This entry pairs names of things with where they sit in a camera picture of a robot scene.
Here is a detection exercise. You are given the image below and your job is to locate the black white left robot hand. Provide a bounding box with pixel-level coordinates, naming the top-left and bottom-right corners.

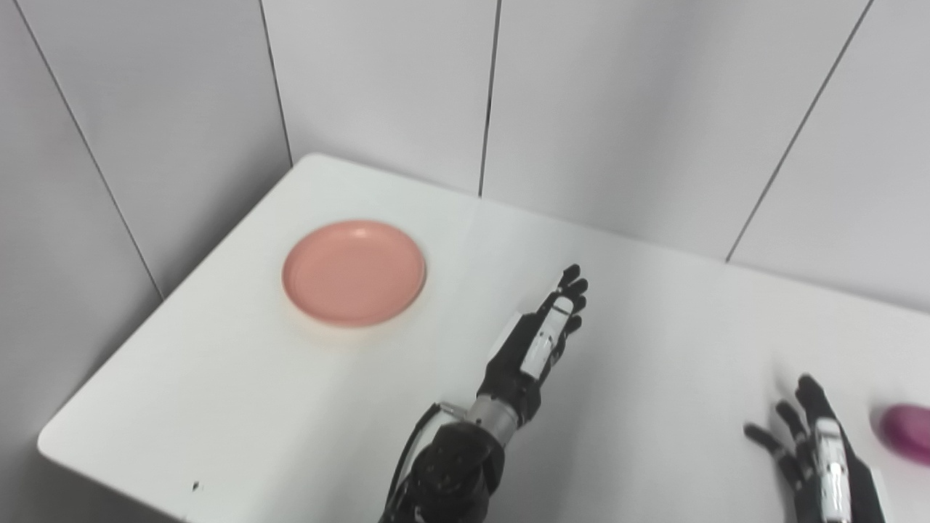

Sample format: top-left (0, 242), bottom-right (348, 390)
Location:
top-left (476, 264), bottom-right (589, 429)

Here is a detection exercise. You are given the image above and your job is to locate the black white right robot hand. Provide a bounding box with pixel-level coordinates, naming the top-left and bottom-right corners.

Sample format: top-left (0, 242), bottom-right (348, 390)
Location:
top-left (743, 374), bottom-right (887, 523)

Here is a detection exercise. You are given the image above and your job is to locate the purple red onion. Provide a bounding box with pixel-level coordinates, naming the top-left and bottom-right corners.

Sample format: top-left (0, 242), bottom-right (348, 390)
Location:
top-left (877, 404), bottom-right (930, 466)

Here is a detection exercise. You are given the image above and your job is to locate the pink round plate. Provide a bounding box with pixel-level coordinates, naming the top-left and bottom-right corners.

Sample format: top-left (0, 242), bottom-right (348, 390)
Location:
top-left (282, 220), bottom-right (427, 328)

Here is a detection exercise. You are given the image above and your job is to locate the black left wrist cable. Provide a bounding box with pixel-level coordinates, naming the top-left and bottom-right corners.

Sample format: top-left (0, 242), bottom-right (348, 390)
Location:
top-left (389, 402), bottom-right (466, 509)

